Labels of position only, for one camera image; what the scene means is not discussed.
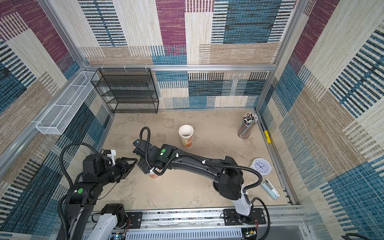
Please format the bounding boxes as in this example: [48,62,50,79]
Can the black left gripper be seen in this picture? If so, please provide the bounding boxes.
[97,156,138,187]

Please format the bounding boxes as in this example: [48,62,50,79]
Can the paper milk tea cup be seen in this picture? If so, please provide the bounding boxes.
[148,168,158,179]
[178,125,194,149]

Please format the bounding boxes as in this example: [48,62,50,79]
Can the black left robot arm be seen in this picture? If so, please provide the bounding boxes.
[57,143,138,240]

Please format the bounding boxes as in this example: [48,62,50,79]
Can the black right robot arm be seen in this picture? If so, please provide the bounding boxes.
[133,127,271,240]

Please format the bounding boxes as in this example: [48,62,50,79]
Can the white round clock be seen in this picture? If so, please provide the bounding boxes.
[251,158,273,176]

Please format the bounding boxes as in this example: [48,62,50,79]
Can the yellow marker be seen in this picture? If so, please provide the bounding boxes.
[264,131,272,144]

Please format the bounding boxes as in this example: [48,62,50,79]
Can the white stapler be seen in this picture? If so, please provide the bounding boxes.
[261,179,280,200]

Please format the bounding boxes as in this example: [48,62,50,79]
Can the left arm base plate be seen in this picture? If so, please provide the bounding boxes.
[124,212,143,230]

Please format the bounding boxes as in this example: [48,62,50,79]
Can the black wire shelf rack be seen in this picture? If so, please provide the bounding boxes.
[91,68,159,114]

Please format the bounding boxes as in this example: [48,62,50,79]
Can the white mesh wall basket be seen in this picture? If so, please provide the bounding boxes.
[36,71,95,135]

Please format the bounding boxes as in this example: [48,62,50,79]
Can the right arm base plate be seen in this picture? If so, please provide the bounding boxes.
[220,208,267,226]

